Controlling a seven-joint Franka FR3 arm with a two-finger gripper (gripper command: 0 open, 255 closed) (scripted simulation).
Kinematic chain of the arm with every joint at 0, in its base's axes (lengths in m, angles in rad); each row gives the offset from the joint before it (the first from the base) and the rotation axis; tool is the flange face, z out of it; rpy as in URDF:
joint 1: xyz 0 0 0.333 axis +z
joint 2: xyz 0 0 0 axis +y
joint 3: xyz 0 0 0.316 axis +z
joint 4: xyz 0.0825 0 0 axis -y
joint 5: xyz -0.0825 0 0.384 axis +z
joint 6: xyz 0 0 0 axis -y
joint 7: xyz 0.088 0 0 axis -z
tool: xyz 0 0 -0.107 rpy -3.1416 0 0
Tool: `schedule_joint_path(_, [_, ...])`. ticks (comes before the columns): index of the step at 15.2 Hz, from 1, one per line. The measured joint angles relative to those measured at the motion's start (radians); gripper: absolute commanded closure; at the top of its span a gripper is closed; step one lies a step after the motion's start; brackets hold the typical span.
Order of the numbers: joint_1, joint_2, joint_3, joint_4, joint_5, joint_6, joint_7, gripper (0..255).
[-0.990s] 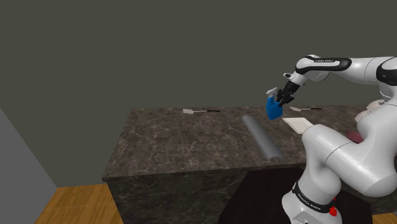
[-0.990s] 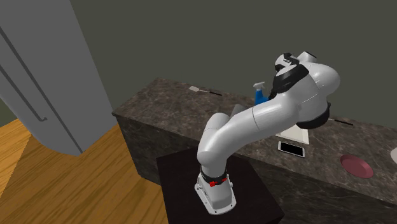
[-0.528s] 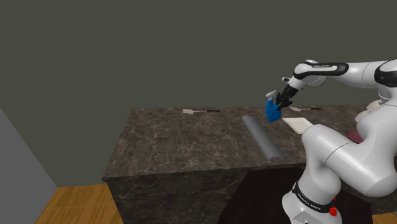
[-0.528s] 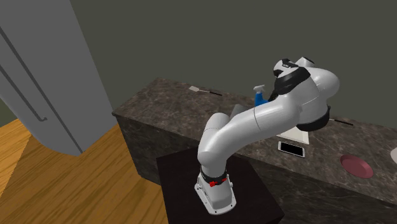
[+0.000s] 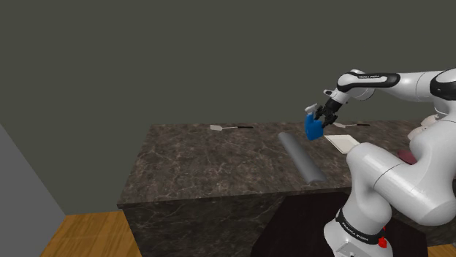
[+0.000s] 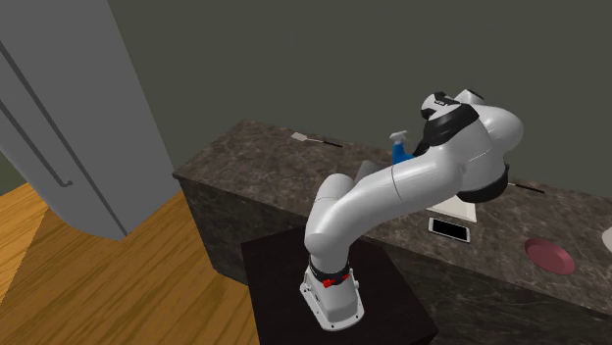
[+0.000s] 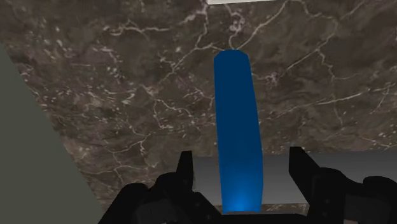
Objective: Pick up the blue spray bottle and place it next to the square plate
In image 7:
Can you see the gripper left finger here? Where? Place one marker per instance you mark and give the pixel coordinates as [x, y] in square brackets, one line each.
[173, 192]

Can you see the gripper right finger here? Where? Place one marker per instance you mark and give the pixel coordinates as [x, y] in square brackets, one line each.
[325, 192]

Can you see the blue cylindrical stick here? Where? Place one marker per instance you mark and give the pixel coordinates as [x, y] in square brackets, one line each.
[238, 133]

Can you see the white flat object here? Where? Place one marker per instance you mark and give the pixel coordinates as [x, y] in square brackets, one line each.
[235, 1]

